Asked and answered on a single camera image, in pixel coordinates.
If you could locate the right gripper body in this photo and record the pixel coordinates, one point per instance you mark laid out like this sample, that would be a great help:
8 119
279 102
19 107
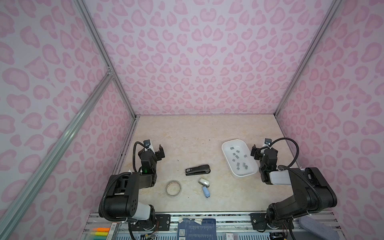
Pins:
263 153

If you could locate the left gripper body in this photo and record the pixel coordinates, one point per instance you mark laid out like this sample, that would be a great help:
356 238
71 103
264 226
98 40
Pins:
151 153

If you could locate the black stapler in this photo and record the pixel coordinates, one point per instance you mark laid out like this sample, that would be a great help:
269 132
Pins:
199 170

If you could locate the blue mini stapler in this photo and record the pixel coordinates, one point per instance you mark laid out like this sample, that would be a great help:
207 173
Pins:
206 192

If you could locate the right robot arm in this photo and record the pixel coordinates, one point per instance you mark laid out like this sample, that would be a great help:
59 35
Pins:
311 191

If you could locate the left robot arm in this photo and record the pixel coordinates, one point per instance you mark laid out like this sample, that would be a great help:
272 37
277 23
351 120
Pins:
120 200

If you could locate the white plastic tray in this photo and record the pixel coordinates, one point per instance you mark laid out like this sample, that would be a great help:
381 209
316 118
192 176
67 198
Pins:
244 153

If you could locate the clear tape roll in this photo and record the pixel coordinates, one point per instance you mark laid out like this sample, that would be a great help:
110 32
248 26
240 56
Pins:
173 188

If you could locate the grey cloth pad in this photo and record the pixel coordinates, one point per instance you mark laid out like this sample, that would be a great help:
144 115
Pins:
317 228

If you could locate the highlighter marker set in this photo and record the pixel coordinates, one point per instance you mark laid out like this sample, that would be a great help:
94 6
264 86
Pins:
106 233

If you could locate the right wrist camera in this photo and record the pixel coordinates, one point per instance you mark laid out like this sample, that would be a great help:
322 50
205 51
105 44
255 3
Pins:
267 143

